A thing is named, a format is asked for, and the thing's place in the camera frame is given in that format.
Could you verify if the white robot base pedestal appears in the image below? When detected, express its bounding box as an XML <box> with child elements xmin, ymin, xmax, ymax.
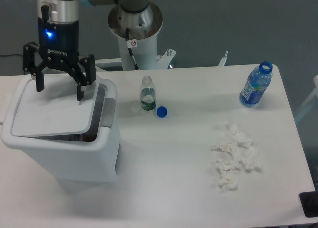
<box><xmin>108</xmin><ymin>2</ymin><xmax>163</xmax><ymax>71</ymax></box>

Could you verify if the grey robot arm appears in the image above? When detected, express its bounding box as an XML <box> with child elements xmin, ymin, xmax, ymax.
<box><xmin>23</xmin><ymin>0</ymin><xmax>163</xmax><ymax>100</ymax></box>

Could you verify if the white trash can lid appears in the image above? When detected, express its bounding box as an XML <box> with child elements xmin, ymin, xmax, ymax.
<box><xmin>11</xmin><ymin>74</ymin><xmax>100</xmax><ymax>137</ymax></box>

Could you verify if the red soda can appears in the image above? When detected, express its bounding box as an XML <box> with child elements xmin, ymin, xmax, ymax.
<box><xmin>74</xmin><ymin>133</ymin><xmax>97</xmax><ymax>142</ymax></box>

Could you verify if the white chair frame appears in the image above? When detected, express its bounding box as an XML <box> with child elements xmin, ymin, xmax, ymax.
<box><xmin>294</xmin><ymin>76</ymin><xmax>318</xmax><ymax>124</ymax></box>

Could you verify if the blue plastic water bottle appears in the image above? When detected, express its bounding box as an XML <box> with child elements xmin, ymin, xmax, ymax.
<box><xmin>239</xmin><ymin>61</ymin><xmax>273</xmax><ymax>108</ymax></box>

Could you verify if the black device at edge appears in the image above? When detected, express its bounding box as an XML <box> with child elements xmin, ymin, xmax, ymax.
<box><xmin>299</xmin><ymin>191</ymin><xmax>318</xmax><ymax>218</ymax></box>

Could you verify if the crumpled white tissue paper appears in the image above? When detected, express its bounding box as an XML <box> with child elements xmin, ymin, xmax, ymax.
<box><xmin>210</xmin><ymin>124</ymin><xmax>261</xmax><ymax>192</ymax></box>

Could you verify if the white table frame bracket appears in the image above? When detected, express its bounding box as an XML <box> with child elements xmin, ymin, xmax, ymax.
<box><xmin>95</xmin><ymin>49</ymin><xmax>177</xmax><ymax>72</ymax></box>

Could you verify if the black cable on pedestal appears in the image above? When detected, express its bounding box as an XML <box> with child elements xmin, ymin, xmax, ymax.
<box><xmin>125</xmin><ymin>27</ymin><xmax>139</xmax><ymax>71</ymax></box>

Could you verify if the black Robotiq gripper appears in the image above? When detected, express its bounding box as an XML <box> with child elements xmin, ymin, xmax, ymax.
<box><xmin>23</xmin><ymin>4</ymin><xmax>96</xmax><ymax>101</ymax></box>

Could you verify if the white trash can body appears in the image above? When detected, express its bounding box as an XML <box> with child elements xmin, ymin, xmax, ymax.
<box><xmin>1</xmin><ymin>78</ymin><xmax>120</xmax><ymax>182</ymax></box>

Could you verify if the blue bottle cap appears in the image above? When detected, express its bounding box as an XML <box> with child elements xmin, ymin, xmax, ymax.
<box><xmin>156</xmin><ymin>106</ymin><xmax>168</xmax><ymax>118</ymax></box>

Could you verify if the small clear plastic bottle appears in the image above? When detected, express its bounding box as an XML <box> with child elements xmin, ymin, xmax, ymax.
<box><xmin>140</xmin><ymin>76</ymin><xmax>156</xmax><ymax>111</ymax></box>

